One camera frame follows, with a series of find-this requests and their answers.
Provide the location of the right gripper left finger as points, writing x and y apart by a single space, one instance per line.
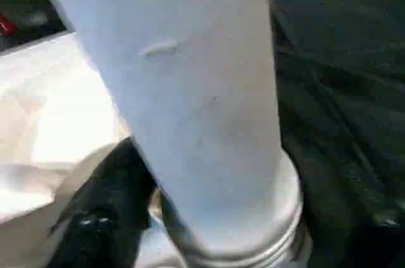
104 217

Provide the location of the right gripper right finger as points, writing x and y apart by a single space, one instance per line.
367 230

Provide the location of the white plastic table top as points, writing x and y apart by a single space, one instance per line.
50 128

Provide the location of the white plastic table leg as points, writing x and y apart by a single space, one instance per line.
196 103

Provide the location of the black work mat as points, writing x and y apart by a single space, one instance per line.
342 59

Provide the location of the white cabinet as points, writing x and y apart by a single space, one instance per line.
25 8

